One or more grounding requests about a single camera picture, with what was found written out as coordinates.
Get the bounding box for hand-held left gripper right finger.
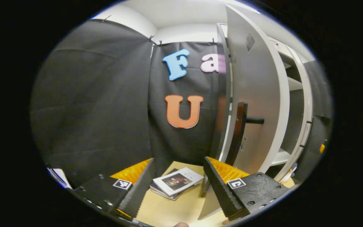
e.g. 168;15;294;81
203;156;291;222

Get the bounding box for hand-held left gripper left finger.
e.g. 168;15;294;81
71;158;156;218

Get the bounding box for white cabinet door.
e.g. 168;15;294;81
197;5;291;221
282;44;314;183

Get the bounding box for white and grey cabinet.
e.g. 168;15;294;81
216;23;314;183

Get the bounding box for dark book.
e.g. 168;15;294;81
149;168;183;201

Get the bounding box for white magazine with photo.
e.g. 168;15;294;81
153;167;205;197

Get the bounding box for black backdrop cloth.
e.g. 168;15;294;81
148;39;229;177
30;19;155;188
295;60;332;182

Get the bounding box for white paper sheets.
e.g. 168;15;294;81
47;168;72;190

